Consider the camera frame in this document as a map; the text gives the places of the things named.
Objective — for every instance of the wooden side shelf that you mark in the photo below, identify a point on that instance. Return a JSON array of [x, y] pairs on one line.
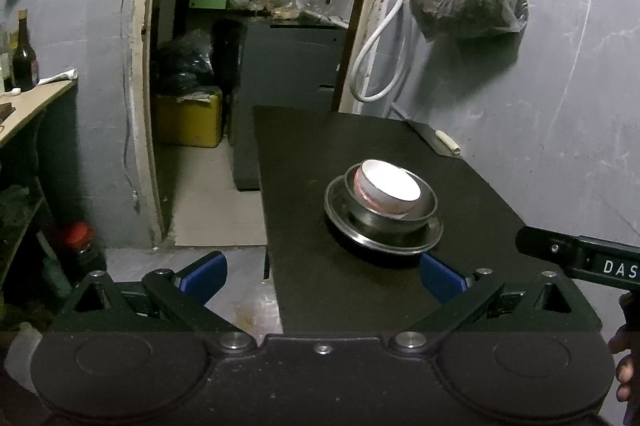
[[30, 106]]

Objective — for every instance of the yellow crate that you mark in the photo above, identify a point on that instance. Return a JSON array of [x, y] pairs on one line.
[[187, 121]]

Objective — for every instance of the grey cabinet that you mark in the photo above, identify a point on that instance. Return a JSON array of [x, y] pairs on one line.
[[290, 66]]

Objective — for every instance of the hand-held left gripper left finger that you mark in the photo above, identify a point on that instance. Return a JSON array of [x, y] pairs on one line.
[[202, 275]]

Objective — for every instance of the steel bowl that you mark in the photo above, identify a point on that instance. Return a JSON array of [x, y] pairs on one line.
[[426, 206]]

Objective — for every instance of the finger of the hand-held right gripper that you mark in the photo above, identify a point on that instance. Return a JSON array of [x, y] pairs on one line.
[[547, 246]]

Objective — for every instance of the black plastic bag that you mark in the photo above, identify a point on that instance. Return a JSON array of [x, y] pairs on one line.
[[185, 61]]

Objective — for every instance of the bottle with red cap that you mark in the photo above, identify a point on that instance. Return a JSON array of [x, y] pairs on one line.
[[80, 251]]

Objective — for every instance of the dark glass bottle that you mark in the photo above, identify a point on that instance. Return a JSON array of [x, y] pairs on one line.
[[25, 56]]

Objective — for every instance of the white door frame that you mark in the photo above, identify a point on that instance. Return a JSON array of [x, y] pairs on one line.
[[145, 81]]

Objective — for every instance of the large steel plate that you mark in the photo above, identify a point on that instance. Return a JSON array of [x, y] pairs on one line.
[[390, 249]]

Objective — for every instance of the plain white bowl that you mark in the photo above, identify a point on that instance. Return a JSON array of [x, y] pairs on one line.
[[390, 178]]

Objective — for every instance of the person's right hand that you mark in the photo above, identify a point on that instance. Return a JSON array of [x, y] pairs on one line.
[[625, 371]]

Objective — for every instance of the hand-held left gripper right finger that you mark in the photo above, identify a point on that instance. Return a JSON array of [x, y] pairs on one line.
[[440, 278]]

